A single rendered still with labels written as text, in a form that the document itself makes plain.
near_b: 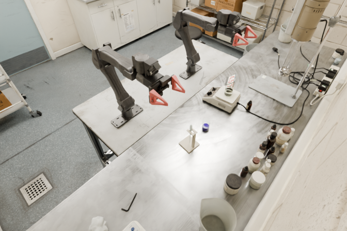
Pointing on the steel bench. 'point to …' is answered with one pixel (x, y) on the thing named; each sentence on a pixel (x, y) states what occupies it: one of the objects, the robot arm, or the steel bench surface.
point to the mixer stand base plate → (274, 89)
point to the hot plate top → (227, 96)
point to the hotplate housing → (221, 103)
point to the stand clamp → (333, 20)
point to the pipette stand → (190, 142)
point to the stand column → (319, 49)
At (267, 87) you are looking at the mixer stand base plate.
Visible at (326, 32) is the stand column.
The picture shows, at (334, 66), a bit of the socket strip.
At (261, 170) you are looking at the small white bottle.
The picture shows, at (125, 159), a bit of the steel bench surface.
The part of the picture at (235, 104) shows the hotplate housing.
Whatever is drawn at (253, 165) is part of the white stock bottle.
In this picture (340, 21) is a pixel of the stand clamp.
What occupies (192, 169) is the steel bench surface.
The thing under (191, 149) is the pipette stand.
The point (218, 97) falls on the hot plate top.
